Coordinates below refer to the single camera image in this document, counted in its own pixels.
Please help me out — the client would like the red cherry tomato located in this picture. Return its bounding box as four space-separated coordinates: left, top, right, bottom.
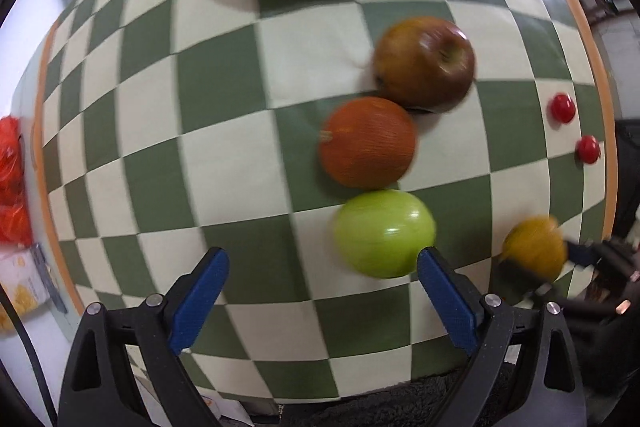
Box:
575 136 601 166
547 93 576 124

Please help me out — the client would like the glossy green apple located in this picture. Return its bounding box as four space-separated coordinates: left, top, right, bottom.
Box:
332 190 437 279

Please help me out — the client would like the green white checkered tablecloth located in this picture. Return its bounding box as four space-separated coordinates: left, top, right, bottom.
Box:
35 0 618 405

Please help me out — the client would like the orange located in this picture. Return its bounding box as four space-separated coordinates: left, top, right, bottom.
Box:
318 96 419 190

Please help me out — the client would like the black cable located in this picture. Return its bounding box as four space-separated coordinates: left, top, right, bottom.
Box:
0 282 57 427

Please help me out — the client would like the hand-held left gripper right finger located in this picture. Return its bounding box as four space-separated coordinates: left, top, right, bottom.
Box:
417 246 588 427

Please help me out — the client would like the white box with yellow print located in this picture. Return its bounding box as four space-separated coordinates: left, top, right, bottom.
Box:
0 243 68 335

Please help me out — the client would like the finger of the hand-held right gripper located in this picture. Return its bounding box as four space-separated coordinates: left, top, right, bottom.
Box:
564 236 640 280
499 257 557 300

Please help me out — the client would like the red apple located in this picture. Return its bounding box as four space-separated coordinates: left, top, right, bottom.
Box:
373 17 476 114

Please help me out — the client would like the small yellow lemon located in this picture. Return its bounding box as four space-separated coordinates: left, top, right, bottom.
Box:
502 215 569 282

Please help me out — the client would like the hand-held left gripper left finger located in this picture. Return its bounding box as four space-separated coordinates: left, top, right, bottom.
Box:
57 247 231 427

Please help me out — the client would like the red net bag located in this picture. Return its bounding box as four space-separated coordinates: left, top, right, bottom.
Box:
0 116 34 246

